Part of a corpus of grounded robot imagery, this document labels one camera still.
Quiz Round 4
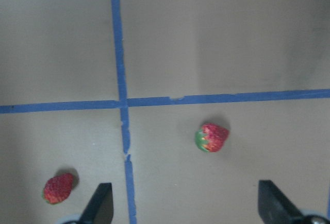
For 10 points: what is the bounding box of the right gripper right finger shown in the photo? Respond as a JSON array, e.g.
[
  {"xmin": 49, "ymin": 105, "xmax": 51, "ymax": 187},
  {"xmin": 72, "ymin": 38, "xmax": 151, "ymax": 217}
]
[{"xmin": 258, "ymin": 180, "xmax": 304, "ymax": 224}]

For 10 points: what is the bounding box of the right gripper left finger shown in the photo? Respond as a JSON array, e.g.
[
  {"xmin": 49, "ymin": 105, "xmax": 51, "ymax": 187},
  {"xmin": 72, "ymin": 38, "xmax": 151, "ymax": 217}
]
[{"xmin": 77, "ymin": 183, "xmax": 114, "ymax": 224}]

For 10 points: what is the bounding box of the red strawberry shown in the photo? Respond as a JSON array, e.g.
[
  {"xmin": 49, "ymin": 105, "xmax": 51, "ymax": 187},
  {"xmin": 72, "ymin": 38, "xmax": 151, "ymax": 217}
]
[
  {"xmin": 42, "ymin": 173, "xmax": 74, "ymax": 204},
  {"xmin": 194, "ymin": 123, "xmax": 230, "ymax": 152}
]

